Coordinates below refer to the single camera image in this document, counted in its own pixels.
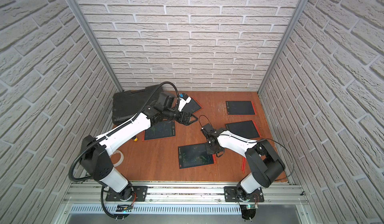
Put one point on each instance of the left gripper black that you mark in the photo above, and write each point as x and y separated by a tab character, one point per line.
185	117

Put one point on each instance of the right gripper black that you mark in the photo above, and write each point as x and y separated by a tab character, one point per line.
209	151

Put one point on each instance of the writing tablet red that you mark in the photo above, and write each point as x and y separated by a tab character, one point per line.
192	107
165	129

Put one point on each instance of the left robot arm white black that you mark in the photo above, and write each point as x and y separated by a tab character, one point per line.
95	155

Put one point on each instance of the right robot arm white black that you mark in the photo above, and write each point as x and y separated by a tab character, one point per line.
264	162

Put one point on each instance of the black plastic tool case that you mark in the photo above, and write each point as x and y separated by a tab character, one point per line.
126	104

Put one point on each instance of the white tape roll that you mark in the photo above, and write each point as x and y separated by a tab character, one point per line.
117	157

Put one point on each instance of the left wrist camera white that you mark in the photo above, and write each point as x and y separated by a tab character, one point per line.
184	99

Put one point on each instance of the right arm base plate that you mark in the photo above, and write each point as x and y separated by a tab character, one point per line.
236	194

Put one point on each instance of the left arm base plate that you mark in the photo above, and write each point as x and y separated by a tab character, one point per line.
137	193

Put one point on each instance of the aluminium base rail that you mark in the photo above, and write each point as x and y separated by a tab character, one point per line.
184	202

